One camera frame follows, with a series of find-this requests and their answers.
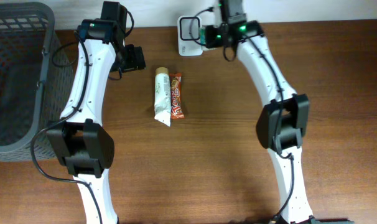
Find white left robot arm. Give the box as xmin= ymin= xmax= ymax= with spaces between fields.
xmin=46 ymin=1 xmax=146 ymax=223

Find red chocolate bar wrapper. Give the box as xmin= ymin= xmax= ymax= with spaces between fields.
xmin=169 ymin=73 xmax=185 ymax=119

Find white cream tube gold cap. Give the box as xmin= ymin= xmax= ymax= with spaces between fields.
xmin=154 ymin=67 xmax=171 ymax=127

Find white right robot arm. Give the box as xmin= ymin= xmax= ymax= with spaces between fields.
xmin=205 ymin=0 xmax=314 ymax=223

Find teal Kleenex tissue pack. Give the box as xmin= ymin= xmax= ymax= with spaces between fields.
xmin=198 ymin=27 xmax=206 ymax=45

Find grey plastic mesh basket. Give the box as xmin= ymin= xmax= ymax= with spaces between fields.
xmin=0 ymin=2 xmax=74 ymax=162

